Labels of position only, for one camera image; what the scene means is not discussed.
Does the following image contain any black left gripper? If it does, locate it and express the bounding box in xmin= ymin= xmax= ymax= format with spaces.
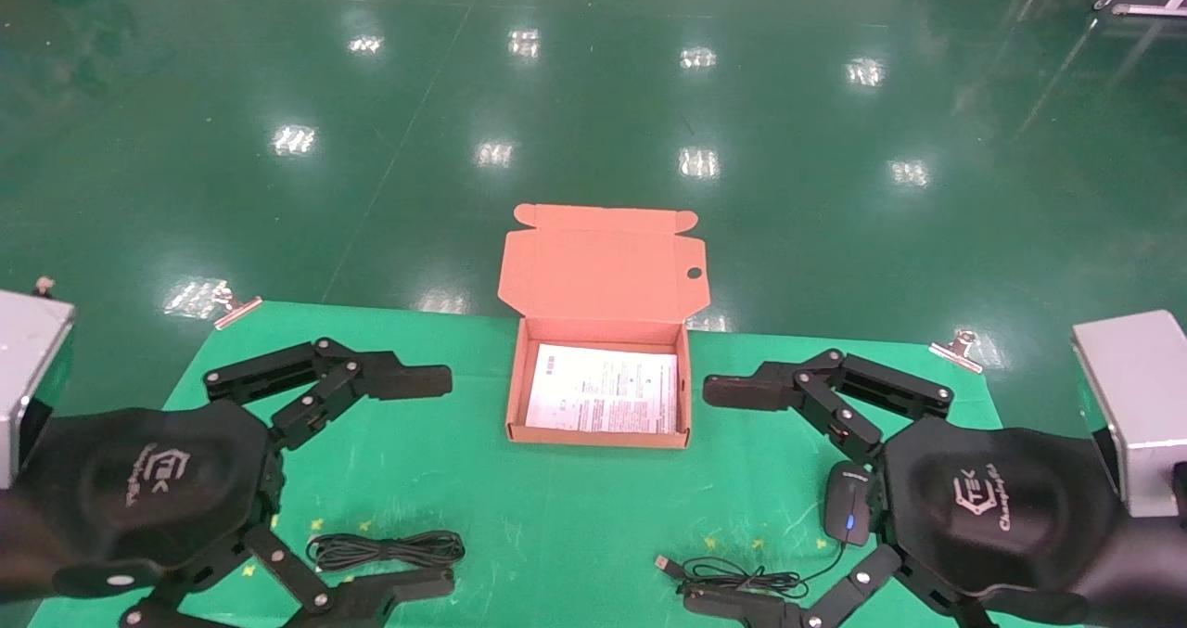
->
xmin=0 ymin=401 xmax=284 ymax=601

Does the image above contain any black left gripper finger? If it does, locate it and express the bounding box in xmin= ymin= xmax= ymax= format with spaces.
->
xmin=204 ymin=338 xmax=453 ymax=453
xmin=121 ymin=526 xmax=455 ymax=628

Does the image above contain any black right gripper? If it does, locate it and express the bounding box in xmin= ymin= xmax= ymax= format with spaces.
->
xmin=876 ymin=417 xmax=1151 ymax=628

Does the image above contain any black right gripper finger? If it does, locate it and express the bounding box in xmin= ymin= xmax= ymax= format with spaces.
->
xmin=703 ymin=348 xmax=954 ymax=467
xmin=682 ymin=546 xmax=993 ymax=628

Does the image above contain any black data cable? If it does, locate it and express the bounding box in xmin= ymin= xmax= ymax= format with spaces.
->
xmin=306 ymin=530 xmax=466 ymax=573

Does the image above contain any black wired computer mouse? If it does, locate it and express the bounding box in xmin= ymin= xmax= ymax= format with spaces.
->
xmin=654 ymin=461 xmax=874 ymax=603

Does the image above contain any open brown cardboard box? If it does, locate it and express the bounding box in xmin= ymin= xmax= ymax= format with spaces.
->
xmin=498 ymin=203 xmax=711 ymax=450

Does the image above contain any white printed instruction sheet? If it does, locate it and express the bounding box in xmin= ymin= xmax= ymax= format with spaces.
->
xmin=526 ymin=343 xmax=680 ymax=434

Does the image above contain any metal table clamp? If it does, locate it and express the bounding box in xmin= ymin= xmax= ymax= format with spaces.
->
xmin=213 ymin=285 xmax=263 ymax=330
xmin=929 ymin=329 xmax=985 ymax=374

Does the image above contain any green table mat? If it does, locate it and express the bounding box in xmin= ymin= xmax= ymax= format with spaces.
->
xmin=28 ymin=301 xmax=1086 ymax=628

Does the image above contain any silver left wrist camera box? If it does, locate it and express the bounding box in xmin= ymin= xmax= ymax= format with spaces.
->
xmin=0 ymin=289 xmax=75 ymax=490

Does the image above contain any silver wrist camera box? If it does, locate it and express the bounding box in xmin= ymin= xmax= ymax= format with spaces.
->
xmin=1071 ymin=310 xmax=1187 ymax=519
xmin=0 ymin=289 xmax=75 ymax=490

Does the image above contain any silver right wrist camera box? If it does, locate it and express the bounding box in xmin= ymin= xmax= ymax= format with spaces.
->
xmin=1071 ymin=310 xmax=1187 ymax=519

